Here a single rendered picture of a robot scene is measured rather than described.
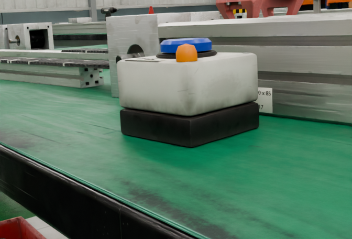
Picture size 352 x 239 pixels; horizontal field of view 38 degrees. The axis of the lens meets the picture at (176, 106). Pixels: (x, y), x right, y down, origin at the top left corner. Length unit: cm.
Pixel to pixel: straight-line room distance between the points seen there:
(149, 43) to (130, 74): 17
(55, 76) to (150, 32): 27
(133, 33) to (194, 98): 23
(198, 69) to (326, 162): 11
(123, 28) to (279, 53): 21
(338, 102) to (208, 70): 11
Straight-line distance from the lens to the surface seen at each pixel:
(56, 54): 114
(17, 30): 154
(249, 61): 40
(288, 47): 44
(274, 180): 29
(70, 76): 76
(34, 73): 85
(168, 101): 36
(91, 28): 413
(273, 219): 24
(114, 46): 60
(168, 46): 39
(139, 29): 57
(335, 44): 43
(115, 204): 27
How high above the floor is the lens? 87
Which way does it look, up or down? 10 degrees down
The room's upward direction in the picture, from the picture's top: 3 degrees counter-clockwise
